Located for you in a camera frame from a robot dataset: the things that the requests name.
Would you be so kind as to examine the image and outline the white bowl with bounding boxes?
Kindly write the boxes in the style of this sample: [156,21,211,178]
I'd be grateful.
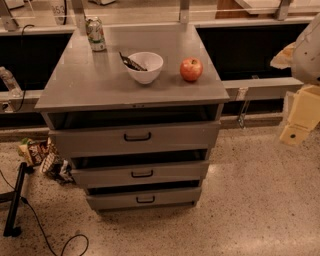
[125,52,164,84]

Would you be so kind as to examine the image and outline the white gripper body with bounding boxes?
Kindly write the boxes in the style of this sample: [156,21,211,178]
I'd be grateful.
[291,13,320,85]

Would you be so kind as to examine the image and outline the checkered snack bag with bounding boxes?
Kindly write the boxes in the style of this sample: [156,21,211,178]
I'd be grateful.
[39,153,74,184]

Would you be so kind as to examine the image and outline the black stand leg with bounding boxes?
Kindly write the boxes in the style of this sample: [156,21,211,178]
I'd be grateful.
[0,162,31,237]

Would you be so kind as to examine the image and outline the brown snack bag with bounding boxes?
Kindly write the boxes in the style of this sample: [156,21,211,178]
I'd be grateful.
[18,138,54,166]

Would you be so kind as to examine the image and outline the red apple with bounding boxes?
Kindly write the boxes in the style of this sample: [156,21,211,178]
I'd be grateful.
[180,57,203,82]

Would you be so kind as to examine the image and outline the black floor cable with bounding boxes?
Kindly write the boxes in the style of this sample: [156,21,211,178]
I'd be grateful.
[0,169,90,256]

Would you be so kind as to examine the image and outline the middle grey drawer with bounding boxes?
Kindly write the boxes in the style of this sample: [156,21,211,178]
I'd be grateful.
[72,161,209,188]

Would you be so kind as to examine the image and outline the top grey drawer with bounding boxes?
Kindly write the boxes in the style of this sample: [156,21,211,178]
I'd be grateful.
[49,122,220,158]

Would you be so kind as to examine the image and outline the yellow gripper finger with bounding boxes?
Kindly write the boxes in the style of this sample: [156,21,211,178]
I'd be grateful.
[270,43,295,69]
[279,85,320,145]

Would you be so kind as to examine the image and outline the black rxbar chocolate bar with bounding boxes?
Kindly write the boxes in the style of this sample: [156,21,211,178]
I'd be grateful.
[119,53,146,71]

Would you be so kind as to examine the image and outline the metal rail bracket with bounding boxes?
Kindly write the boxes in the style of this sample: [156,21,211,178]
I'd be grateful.
[236,87,250,129]

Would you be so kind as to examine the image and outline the grey drawer cabinet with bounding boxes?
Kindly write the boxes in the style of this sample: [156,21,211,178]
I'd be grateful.
[36,25,229,197]

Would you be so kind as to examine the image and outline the clear plastic bottle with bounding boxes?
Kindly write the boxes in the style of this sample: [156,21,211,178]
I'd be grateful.
[0,67,23,98]

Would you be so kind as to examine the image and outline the bottom grey drawer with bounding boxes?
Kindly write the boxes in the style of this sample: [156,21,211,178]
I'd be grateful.
[86,187,202,211]

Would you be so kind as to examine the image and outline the grey drawer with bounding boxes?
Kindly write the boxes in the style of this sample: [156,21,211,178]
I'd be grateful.
[72,161,209,188]
[86,187,202,211]
[49,122,220,158]

